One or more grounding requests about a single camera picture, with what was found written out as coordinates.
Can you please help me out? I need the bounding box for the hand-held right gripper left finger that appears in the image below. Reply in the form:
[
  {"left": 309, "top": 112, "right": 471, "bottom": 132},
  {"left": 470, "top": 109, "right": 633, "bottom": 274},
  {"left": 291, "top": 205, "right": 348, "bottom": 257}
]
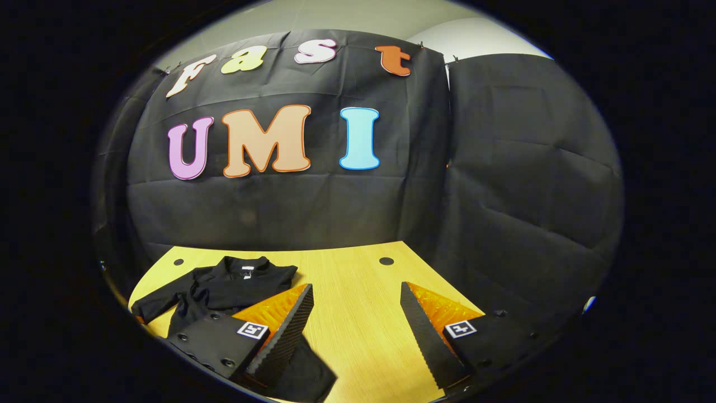
[{"left": 163, "top": 283, "right": 315, "bottom": 388}]

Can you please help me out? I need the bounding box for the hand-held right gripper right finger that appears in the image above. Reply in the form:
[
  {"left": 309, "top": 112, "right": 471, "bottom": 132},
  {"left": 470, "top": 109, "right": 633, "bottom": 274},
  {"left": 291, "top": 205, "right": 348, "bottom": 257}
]
[{"left": 400, "top": 282, "right": 552, "bottom": 392}]

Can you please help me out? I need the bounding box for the black button-up garment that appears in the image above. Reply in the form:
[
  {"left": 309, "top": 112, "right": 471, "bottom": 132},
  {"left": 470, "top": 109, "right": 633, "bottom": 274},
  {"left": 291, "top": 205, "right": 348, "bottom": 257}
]
[{"left": 130, "top": 256, "right": 338, "bottom": 402}]

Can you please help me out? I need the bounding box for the black backdrop cloth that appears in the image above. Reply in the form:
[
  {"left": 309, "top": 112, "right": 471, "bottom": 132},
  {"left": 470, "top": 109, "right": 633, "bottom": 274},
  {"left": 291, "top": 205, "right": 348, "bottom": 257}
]
[{"left": 94, "top": 29, "right": 624, "bottom": 336}]

